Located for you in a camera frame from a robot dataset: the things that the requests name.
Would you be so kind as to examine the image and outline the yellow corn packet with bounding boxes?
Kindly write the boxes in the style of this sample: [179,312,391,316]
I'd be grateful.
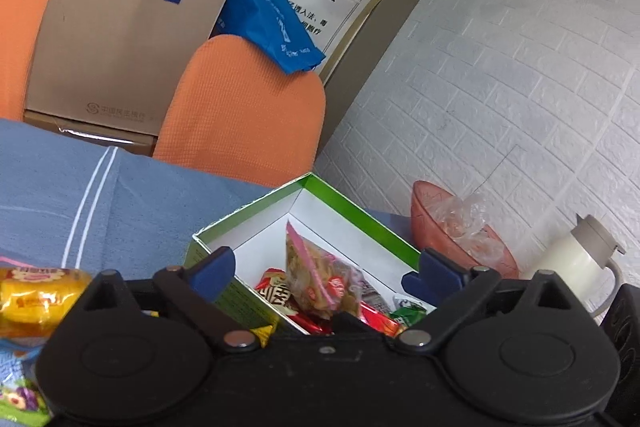
[1,267,92,339]

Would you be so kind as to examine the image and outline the small green candy packet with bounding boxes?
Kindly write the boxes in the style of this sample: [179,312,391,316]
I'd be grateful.
[1,379,51,427]

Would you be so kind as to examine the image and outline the right orange chair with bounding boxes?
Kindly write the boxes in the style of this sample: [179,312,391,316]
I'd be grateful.
[153,35,326,188]

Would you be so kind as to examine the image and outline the green wrapped candy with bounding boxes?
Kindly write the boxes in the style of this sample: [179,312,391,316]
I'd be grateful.
[390,294,435,327]

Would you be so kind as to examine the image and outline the red spicy snack bag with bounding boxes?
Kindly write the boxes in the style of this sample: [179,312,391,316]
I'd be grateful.
[254,268,299,313]

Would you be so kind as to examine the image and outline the clear plastic wrap in bowl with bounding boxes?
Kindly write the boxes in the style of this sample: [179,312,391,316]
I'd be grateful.
[427,193,504,265]

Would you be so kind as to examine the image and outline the blue plastic bag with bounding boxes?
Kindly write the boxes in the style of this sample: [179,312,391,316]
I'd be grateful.
[214,0,324,74]

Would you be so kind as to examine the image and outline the brown noodle snack packet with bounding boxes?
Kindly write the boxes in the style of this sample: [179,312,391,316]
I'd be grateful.
[361,279,393,315]

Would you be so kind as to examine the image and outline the pink-striped clear snack bag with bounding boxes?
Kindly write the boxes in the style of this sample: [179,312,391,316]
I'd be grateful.
[285,222,364,320]

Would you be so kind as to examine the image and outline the red chips bag with mouth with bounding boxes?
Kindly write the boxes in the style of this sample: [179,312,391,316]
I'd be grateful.
[288,303,404,337]

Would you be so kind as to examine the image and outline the orange chair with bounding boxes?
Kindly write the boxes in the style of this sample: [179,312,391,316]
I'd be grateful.
[0,0,48,122]
[153,35,326,188]

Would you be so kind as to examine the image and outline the cream thermos jug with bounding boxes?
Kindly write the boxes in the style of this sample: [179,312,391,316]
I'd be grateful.
[521,215,625,317]

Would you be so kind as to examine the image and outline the green open cardboard box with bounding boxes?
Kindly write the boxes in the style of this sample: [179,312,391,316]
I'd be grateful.
[184,173,420,334]

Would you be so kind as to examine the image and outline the brown paper bag blue handles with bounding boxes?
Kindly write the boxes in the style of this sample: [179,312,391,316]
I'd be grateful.
[24,0,226,156]

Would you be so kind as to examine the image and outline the left orange chair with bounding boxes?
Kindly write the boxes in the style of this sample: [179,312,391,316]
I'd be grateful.
[0,0,48,122]

